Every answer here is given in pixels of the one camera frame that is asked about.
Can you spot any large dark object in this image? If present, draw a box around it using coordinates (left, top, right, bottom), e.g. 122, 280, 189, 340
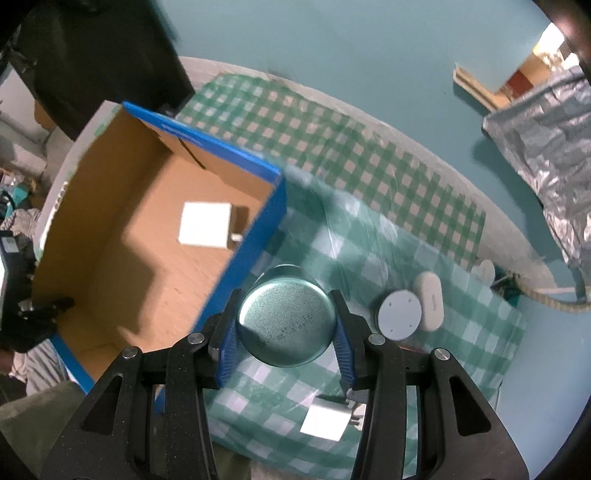
14, 0, 195, 139

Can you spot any dark green checked cloth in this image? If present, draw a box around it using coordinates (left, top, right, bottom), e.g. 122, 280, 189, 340
178, 74, 488, 271

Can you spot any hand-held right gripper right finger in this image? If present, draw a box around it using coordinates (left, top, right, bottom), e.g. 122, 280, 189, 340
329, 290, 529, 480

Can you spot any blue-sided cardboard box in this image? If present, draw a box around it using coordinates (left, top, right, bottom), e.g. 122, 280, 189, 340
34, 102, 288, 414

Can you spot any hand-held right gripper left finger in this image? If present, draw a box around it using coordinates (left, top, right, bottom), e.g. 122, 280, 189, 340
39, 288, 245, 480

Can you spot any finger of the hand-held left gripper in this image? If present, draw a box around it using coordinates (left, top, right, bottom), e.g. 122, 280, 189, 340
16, 298, 75, 352

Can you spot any grey and black round puck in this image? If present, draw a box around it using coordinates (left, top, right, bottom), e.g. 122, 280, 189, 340
378, 289, 423, 342

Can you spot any white charger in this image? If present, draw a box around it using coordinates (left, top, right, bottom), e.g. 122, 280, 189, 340
300, 399, 363, 441
178, 202, 243, 248

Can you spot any light teal checked tablecloth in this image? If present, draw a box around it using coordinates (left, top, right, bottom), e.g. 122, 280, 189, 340
203, 166, 527, 478

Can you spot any striped cloth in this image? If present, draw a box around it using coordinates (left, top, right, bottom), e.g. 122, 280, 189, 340
9, 339, 70, 395

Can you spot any green metal tin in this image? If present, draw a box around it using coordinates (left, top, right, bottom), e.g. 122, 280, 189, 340
235, 265, 338, 368

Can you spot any beige rope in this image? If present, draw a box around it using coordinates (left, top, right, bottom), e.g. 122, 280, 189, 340
489, 272, 591, 315

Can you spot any olive green cloth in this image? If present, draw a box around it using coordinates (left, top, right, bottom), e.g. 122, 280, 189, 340
0, 382, 162, 480

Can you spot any small white adapter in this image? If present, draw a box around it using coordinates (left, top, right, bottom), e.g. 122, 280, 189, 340
412, 271, 445, 332

